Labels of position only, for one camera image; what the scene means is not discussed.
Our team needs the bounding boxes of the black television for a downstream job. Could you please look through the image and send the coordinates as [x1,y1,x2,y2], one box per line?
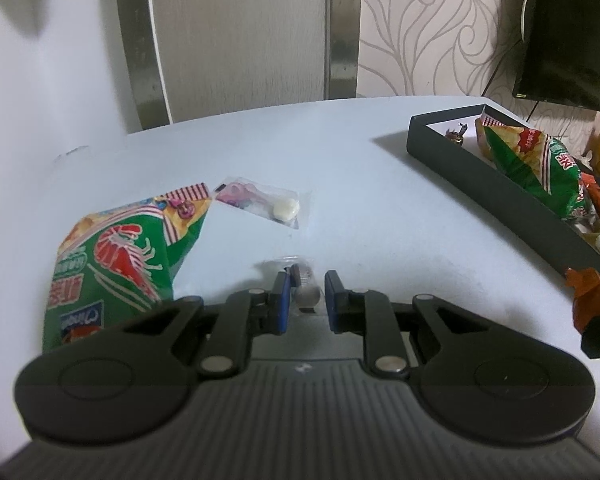
[511,0,600,113]

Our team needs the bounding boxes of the pink clear candy packet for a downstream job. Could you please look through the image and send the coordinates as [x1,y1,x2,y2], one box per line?
[215,176,301,231]

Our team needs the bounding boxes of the green shrimp chip bag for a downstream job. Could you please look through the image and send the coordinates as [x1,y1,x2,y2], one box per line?
[42,182,213,353]
[475,114,593,221]

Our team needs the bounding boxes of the black shallow box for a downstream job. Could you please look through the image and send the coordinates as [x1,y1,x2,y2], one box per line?
[407,103,600,291]

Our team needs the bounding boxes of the small dark figurine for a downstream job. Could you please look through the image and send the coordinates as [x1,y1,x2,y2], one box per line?
[444,122,470,147]

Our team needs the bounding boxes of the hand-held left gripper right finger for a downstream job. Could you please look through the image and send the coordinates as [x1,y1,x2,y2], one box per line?
[324,270,486,377]

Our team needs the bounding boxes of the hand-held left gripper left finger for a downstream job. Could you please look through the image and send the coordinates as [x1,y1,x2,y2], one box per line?
[122,270,292,376]

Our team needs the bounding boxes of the small clear candy packet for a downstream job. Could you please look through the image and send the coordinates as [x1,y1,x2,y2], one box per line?
[260,255,326,318]

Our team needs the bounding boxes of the black cable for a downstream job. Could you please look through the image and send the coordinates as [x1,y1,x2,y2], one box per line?
[482,35,528,98]

